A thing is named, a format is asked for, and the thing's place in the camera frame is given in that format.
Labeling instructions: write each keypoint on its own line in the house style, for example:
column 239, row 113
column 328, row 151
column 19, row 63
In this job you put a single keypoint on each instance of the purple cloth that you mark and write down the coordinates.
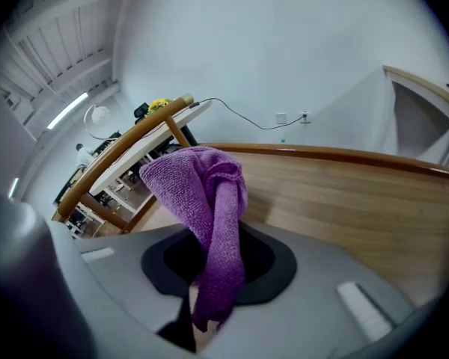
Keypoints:
column 213, row 208

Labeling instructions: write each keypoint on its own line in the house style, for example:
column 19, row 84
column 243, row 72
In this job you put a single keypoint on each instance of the white wall switch plate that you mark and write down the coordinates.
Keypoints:
column 281, row 118

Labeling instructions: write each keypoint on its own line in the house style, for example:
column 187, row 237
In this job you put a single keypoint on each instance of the black office chair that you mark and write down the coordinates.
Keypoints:
column 140, row 111

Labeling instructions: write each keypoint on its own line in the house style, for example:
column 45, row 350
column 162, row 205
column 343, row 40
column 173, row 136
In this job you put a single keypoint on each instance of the short ceiling tube light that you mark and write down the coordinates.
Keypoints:
column 13, row 188

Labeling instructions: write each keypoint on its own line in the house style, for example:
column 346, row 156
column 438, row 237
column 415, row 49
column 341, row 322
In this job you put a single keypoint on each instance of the white cabinet with wood trim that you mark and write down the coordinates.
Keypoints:
column 415, row 125

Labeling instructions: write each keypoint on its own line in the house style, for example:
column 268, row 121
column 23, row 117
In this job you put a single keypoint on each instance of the yellow flowers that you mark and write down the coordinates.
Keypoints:
column 158, row 105

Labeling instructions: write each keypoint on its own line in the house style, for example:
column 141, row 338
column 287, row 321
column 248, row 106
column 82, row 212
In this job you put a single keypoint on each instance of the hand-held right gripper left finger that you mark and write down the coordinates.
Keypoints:
column 112, row 271

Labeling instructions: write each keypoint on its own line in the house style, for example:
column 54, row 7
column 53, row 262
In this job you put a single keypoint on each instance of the white table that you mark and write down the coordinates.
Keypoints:
column 134, row 153

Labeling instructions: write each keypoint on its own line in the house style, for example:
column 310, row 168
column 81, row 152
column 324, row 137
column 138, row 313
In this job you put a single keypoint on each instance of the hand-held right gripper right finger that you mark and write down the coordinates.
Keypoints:
column 307, row 312

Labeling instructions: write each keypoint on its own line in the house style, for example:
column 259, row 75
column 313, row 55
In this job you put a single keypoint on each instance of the white wall socket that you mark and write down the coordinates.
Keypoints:
column 305, row 117

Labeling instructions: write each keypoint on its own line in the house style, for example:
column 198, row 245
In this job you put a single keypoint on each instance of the brown wooden chair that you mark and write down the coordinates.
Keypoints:
column 97, row 165

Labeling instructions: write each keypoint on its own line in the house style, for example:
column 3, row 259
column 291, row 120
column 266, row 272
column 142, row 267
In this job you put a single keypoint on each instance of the long ceiling tube light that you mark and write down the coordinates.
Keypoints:
column 67, row 110

